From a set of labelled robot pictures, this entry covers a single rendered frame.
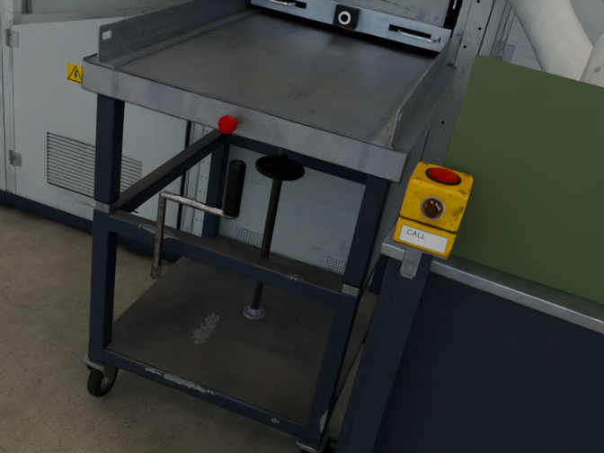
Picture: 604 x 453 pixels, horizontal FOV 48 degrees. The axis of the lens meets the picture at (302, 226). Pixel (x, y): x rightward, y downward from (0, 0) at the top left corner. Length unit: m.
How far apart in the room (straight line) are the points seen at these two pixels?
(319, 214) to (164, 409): 0.70
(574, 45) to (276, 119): 0.58
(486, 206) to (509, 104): 0.15
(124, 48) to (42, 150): 1.03
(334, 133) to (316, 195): 0.83
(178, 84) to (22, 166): 1.26
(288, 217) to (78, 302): 0.66
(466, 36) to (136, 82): 0.85
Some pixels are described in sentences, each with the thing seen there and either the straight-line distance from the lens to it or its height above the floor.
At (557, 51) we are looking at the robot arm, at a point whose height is 1.01.
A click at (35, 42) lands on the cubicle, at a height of 0.61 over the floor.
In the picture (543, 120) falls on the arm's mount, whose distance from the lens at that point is 0.99.
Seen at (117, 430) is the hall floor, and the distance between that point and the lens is 1.72.
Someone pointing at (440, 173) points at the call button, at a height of 0.91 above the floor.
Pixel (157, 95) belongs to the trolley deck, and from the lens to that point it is 1.28.
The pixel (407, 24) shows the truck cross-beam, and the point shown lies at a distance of 1.83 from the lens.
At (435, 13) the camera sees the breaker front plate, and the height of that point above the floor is 0.95.
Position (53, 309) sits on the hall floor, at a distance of 2.07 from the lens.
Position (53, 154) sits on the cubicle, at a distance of 2.36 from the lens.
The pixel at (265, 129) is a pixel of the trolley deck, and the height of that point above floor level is 0.82.
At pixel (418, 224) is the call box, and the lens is 0.93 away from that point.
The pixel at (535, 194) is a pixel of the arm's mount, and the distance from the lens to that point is 1.03.
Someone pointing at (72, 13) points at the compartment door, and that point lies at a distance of 1.62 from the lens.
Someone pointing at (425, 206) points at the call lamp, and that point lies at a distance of 0.91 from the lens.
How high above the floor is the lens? 1.25
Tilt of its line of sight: 28 degrees down
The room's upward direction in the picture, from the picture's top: 12 degrees clockwise
